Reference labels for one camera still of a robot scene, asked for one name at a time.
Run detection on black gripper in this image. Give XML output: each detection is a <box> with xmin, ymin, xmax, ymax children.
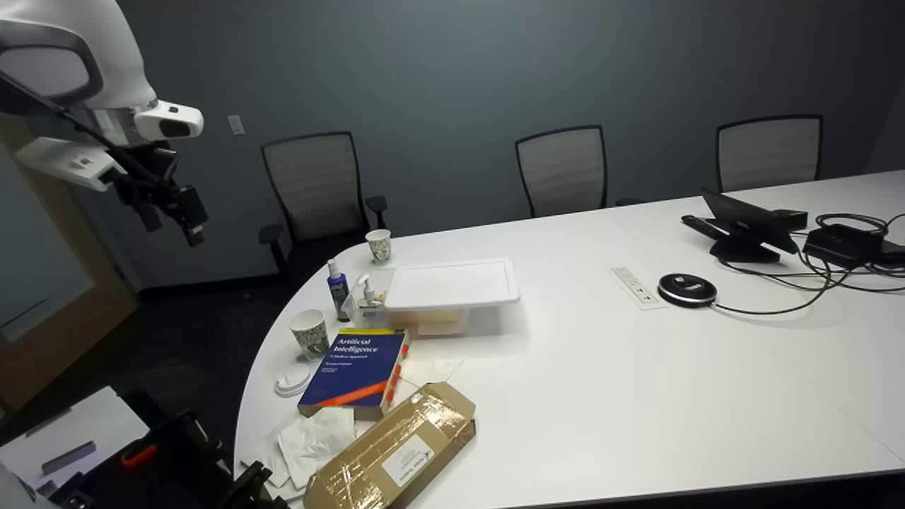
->
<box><xmin>111</xmin><ymin>140</ymin><xmax>213</xmax><ymax>250</ymax></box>

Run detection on clear spray bottle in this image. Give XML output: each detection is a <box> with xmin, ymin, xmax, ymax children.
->
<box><xmin>359</xmin><ymin>267</ymin><xmax>392</xmax><ymax>319</ymax></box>

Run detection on clear plastic lidded container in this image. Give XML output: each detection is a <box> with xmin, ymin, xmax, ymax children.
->
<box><xmin>357</xmin><ymin>254</ymin><xmax>524</xmax><ymax>339</ymax></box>

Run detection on blue bottle white cap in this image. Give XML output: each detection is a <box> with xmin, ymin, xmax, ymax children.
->
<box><xmin>325</xmin><ymin>260</ymin><xmax>357</xmax><ymax>325</ymax></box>

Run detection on white plastic cup lid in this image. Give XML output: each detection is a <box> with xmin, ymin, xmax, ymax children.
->
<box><xmin>272</xmin><ymin>367</ymin><xmax>312</xmax><ymax>400</ymax></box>

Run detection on wooden door glass panel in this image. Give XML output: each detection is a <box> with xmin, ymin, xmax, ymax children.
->
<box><xmin>0</xmin><ymin>110</ymin><xmax>141</xmax><ymax>414</ymax></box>

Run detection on grey mesh office chair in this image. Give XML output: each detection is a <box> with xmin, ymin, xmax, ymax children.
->
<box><xmin>713</xmin><ymin>113</ymin><xmax>827</xmax><ymax>195</ymax></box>
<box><xmin>513</xmin><ymin>121</ymin><xmax>610</xmax><ymax>222</ymax></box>
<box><xmin>258</xmin><ymin>127</ymin><xmax>391</xmax><ymax>277</ymax></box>

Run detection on patterned paper cup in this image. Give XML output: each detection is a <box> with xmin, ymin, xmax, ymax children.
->
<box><xmin>363</xmin><ymin>226</ymin><xmax>395</xmax><ymax>268</ymax></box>
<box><xmin>288</xmin><ymin>308</ymin><xmax>334</xmax><ymax>363</ymax></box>

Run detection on white board sheet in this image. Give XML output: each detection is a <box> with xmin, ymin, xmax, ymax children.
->
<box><xmin>0</xmin><ymin>384</ymin><xmax>153</xmax><ymax>496</ymax></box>

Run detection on blue hardcover book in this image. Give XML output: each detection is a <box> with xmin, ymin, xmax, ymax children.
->
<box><xmin>296</xmin><ymin>325</ymin><xmax>412</xmax><ymax>421</ymax></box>

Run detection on orange black clamp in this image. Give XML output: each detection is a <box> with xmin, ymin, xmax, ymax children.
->
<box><xmin>115</xmin><ymin>441</ymin><xmax>159</xmax><ymax>476</ymax></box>
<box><xmin>224</xmin><ymin>458</ymin><xmax>291</xmax><ymax>509</ymax></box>

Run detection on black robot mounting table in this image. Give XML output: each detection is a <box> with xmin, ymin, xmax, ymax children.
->
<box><xmin>50</xmin><ymin>404</ymin><xmax>291</xmax><ymax>509</ymax></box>

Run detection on grey marker pen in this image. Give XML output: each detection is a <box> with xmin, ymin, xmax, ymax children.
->
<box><xmin>39</xmin><ymin>439</ymin><xmax>98</xmax><ymax>479</ymax></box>

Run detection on white paper napkin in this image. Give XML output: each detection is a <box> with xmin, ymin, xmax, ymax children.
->
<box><xmin>275</xmin><ymin>404</ymin><xmax>359</xmax><ymax>492</ymax></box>

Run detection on brown cardboard box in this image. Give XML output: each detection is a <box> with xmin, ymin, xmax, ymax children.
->
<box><xmin>302</xmin><ymin>379</ymin><xmax>477</xmax><ymax>509</ymax></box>

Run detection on round black speaker puck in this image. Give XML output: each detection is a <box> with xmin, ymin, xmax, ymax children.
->
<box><xmin>655</xmin><ymin>268</ymin><xmax>721</xmax><ymax>312</ymax></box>

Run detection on black conference phone device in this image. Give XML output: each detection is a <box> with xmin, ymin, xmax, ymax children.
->
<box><xmin>680</xmin><ymin>192</ymin><xmax>812</xmax><ymax>267</ymax></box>

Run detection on black power adapter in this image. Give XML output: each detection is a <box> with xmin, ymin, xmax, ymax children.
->
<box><xmin>803</xmin><ymin>223</ymin><xmax>905</xmax><ymax>273</ymax></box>

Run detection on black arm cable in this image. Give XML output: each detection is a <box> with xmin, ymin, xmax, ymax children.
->
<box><xmin>0</xmin><ymin>70</ymin><xmax>180</xmax><ymax>208</ymax></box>

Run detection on black table cables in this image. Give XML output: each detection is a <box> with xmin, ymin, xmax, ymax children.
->
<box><xmin>713</xmin><ymin>210</ymin><xmax>905</xmax><ymax>319</ymax></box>

